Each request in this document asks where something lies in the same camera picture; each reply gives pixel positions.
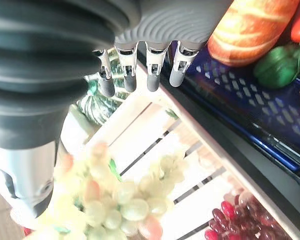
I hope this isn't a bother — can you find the red grape bunch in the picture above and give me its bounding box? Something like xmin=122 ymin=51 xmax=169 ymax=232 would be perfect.
xmin=203 ymin=189 xmax=293 ymax=240

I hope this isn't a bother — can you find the blue plastic basket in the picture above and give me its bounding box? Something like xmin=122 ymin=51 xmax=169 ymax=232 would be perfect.
xmin=164 ymin=39 xmax=300 ymax=187

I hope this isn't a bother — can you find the bread loaf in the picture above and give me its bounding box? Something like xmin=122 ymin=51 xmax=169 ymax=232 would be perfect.
xmin=206 ymin=0 xmax=300 ymax=68

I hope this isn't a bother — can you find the white wooden crate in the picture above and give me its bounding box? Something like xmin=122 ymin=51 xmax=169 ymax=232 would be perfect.
xmin=62 ymin=59 xmax=300 ymax=240

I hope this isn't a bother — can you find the green bell pepper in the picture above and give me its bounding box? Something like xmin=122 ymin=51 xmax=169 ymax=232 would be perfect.
xmin=253 ymin=46 xmax=300 ymax=90

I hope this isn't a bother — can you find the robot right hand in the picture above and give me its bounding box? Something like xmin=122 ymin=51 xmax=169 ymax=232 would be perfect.
xmin=0 ymin=0 xmax=235 ymax=219

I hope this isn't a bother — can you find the green grape bunch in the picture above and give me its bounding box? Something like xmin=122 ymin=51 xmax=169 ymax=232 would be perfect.
xmin=27 ymin=142 xmax=187 ymax=240

